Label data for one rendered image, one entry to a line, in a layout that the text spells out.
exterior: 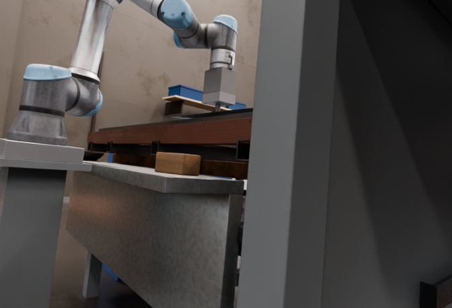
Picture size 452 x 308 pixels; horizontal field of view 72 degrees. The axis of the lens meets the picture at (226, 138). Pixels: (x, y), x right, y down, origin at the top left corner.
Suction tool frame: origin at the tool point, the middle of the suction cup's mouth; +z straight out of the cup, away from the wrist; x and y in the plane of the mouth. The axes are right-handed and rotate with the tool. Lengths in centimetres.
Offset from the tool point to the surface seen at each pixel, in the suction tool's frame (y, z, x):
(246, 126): -21.7, 4.1, 8.4
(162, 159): -4.9, 13.6, 19.8
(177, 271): -4.5, 41.6, 11.9
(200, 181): -22.2, 17.4, 20.5
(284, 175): -61, 14, 43
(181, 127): 7.4, 3.3, 7.6
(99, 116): 412, -45, -105
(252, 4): 418, -355, -410
